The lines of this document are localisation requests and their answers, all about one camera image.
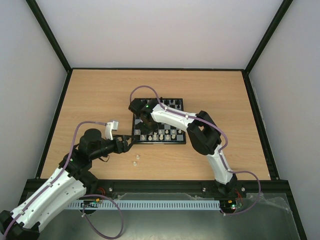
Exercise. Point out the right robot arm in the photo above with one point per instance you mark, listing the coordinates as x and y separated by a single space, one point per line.
203 134

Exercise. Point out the black aluminium frame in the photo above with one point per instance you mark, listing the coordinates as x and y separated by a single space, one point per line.
274 185

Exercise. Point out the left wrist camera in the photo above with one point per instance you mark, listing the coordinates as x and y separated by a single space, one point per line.
109 128

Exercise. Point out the black and silver chessboard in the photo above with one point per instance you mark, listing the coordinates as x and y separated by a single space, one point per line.
166 121

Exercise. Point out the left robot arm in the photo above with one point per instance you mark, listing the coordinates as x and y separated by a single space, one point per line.
70 181

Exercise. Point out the grey slotted cable duct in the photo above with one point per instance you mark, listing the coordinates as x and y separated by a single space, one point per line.
206 205

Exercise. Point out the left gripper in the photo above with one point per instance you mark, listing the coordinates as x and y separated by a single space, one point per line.
125 147

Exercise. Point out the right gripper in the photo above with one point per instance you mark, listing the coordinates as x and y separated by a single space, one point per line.
146 125

